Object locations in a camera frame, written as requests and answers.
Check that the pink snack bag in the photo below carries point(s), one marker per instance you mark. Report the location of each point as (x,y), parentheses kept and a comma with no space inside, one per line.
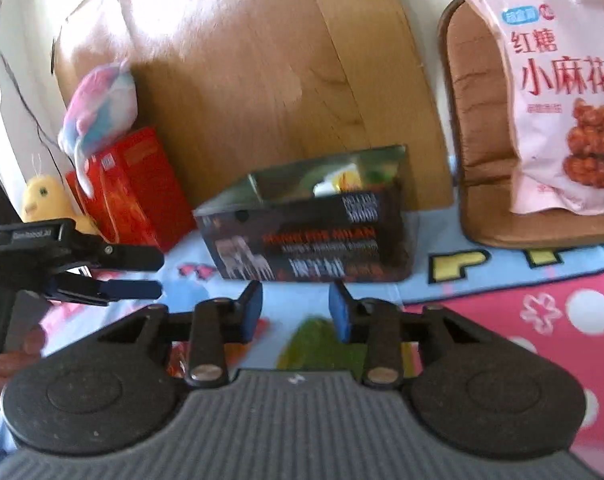
(557,60)

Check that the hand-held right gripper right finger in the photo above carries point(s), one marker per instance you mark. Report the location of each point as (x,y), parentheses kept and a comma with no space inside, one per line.
(339,312)

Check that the printed blanket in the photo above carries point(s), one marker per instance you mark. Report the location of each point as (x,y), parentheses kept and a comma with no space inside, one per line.
(482,280)

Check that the wooden board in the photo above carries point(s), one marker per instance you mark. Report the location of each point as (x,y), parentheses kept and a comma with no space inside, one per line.
(257,85)

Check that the red cardboard box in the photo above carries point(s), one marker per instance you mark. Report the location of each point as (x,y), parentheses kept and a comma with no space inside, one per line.
(142,195)

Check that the person's left hand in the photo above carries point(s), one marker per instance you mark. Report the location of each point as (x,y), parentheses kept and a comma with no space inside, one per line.
(12,362)

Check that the brown seat cushion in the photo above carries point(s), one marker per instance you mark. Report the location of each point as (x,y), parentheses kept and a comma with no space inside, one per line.
(482,110)

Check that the yellow white snack packet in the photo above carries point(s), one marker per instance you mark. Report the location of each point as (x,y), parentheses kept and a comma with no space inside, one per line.
(338,181)

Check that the pink blue plush toy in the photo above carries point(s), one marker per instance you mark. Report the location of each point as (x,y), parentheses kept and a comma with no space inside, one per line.
(102,105)

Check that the yellow chick plush toy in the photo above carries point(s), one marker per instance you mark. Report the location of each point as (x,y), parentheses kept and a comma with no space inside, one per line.
(44,200)

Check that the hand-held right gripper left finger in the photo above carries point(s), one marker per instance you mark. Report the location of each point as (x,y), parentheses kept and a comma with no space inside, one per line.
(252,307)

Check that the dark cardboard box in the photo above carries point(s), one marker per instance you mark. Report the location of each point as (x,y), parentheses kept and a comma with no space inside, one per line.
(307,245)

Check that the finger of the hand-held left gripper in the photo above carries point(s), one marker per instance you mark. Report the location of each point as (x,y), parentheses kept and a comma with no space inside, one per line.
(132,288)
(132,257)

